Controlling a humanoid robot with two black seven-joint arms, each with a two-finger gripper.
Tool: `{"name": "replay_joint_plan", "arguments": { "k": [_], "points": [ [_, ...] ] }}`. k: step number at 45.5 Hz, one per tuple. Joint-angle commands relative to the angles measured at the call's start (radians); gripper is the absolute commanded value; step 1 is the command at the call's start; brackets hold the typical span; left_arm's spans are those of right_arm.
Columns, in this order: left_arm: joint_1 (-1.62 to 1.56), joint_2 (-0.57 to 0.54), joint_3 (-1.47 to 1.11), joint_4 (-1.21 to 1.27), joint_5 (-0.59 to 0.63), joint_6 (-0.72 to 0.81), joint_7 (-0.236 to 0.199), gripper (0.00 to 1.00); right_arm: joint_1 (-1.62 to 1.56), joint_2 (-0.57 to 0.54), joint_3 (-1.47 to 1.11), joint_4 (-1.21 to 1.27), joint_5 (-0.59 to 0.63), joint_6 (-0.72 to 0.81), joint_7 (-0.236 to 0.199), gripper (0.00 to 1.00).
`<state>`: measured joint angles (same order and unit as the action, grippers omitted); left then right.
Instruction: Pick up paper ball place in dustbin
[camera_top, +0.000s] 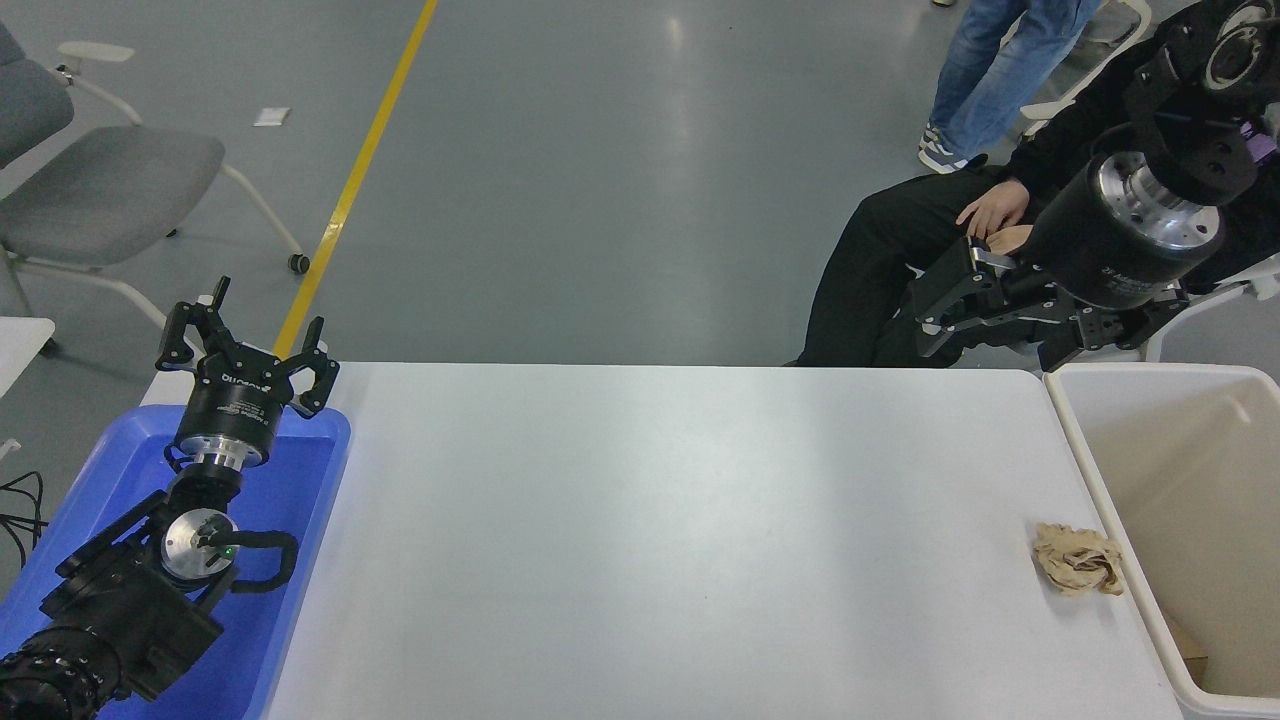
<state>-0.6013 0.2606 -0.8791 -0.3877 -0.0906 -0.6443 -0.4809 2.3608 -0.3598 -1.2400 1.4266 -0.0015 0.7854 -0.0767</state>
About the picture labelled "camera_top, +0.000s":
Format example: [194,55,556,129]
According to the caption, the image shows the tan paper ball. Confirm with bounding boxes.
[1032,522,1126,598]

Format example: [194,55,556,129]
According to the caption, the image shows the blue plastic tray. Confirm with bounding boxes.
[0,403,353,720]

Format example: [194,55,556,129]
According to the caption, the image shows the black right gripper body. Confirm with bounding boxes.
[1020,165,1216,311]

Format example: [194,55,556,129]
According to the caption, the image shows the grey office chair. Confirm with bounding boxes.
[0,20,311,356]

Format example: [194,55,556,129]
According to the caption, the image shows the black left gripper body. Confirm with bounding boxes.
[178,345,294,454]

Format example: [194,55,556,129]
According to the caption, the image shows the brown cardboard piece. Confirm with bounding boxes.
[1160,610,1211,696]

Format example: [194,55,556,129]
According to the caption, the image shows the seated person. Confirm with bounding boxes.
[795,0,1280,368]

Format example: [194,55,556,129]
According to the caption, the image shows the large pale plastic bin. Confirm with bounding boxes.
[1043,362,1280,720]

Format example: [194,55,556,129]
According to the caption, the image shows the small white side table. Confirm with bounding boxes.
[0,317,57,401]

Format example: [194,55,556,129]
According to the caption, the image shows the person's right hand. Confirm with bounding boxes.
[955,180,1031,241]

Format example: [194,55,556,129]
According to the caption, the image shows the black cables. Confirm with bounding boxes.
[0,470,48,571]

